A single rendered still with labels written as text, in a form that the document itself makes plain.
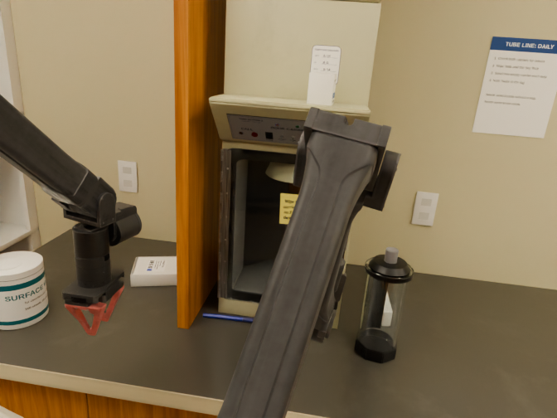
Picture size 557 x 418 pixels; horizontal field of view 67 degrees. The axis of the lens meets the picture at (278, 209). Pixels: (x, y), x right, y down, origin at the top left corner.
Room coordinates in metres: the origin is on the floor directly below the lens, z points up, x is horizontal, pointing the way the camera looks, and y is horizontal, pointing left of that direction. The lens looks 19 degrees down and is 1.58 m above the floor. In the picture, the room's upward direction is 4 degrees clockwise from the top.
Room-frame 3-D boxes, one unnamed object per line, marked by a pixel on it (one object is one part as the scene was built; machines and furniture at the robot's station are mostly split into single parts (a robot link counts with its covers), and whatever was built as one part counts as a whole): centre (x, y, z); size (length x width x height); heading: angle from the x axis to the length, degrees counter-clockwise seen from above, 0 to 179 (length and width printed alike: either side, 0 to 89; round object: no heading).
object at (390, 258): (0.86, -0.26, 1.18); 0.09 x 0.09 x 0.07
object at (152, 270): (1.14, 0.35, 0.96); 0.16 x 0.12 x 0.04; 101
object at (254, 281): (0.95, -0.02, 1.19); 0.30 x 0.01 x 0.40; 83
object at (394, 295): (0.86, -0.26, 1.06); 0.11 x 0.11 x 0.21
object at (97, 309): (0.65, 0.32, 1.14); 0.07 x 0.07 x 0.09; 83
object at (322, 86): (0.89, -0.07, 1.54); 0.05 x 0.05 x 0.06; 79
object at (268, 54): (1.08, -0.03, 1.33); 0.32 x 0.25 x 0.77; 83
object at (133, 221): (0.70, 0.31, 1.30); 0.11 x 0.09 x 0.12; 159
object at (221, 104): (0.90, -0.01, 1.46); 0.32 x 0.12 x 0.10; 83
